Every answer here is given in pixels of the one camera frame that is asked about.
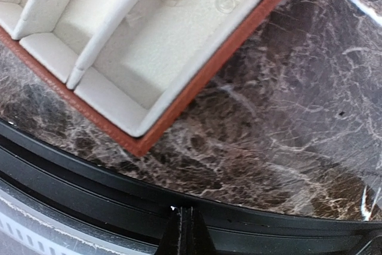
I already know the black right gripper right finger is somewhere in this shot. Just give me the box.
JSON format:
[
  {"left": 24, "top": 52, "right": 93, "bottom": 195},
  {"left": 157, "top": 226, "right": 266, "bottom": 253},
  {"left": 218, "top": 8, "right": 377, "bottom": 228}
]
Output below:
[{"left": 188, "top": 208, "right": 215, "bottom": 254}]

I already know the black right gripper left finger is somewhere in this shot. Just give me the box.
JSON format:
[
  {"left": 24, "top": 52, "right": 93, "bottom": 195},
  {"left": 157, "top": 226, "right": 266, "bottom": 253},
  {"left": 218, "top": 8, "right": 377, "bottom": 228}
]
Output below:
[{"left": 155, "top": 207, "right": 187, "bottom": 255}]

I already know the flat white jewelry tray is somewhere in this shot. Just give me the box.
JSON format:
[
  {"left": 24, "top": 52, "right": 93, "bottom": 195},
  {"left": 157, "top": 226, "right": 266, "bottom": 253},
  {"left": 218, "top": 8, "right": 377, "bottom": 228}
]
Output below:
[{"left": 1, "top": 0, "right": 281, "bottom": 156}]

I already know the black front table rail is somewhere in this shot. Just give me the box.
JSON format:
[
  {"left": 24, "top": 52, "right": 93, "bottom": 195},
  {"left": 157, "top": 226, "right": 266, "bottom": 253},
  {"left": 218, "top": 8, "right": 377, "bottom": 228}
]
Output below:
[{"left": 1, "top": 122, "right": 381, "bottom": 254}]

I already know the white slotted cable duct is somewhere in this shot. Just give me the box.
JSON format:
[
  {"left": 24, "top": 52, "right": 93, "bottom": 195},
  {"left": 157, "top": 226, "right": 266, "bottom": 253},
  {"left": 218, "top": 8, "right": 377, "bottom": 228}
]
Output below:
[{"left": 1, "top": 190, "right": 156, "bottom": 254}]

